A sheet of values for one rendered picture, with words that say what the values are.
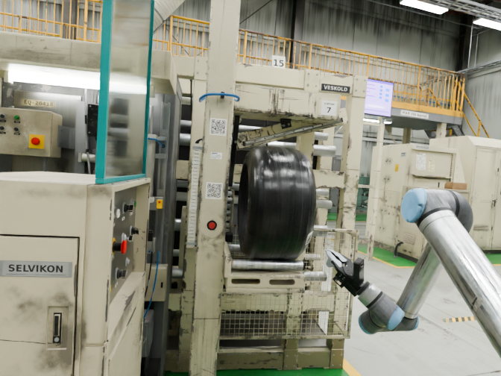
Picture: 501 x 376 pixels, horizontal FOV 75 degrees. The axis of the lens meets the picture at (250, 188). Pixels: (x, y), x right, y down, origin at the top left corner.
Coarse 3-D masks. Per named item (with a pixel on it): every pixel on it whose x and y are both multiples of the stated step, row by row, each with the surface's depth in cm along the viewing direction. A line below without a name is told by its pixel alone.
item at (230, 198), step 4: (228, 192) 192; (232, 192) 194; (228, 196) 204; (232, 196) 193; (228, 200) 191; (232, 200) 192; (228, 204) 192; (232, 204) 191; (228, 208) 193; (232, 208) 191; (228, 212) 191; (232, 212) 191; (228, 216) 193; (232, 216) 191; (228, 220) 193; (232, 220) 191; (228, 224) 192; (232, 224) 192; (228, 228) 194
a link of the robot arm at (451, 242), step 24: (408, 192) 111; (432, 192) 107; (408, 216) 109; (432, 216) 102; (456, 216) 107; (432, 240) 100; (456, 240) 94; (456, 264) 91; (480, 264) 88; (480, 288) 84; (480, 312) 83
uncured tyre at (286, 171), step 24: (264, 168) 139; (288, 168) 141; (240, 192) 179; (264, 192) 135; (288, 192) 136; (312, 192) 139; (240, 216) 178; (264, 216) 134; (288, 216) 135; (312, 216) 140; (240, 240) 162; (264, 240) 138; (288, 240) 139
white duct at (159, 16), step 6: (156, 0) 167; (162, 0) 168; (168, 0) 169; (174, 0) 170; (180, 0) 172; (156, 6) 167; (162, 6) 168; (168, 6) 170; (174, 6) 173; (156, 12) 168; (162, 12) 169; (168, 12) 172; (156, 18) 169; (162, 18) 171; (156, 24) 171
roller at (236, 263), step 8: (232, 264) 145; (240, 264) 146; (248, 264) 146; (256, 264) 147; (264, 264) 147; (272, 264) 148; (280, 264) 149; (288, 264) 149; (296, 264) 150; (304, 264) 150
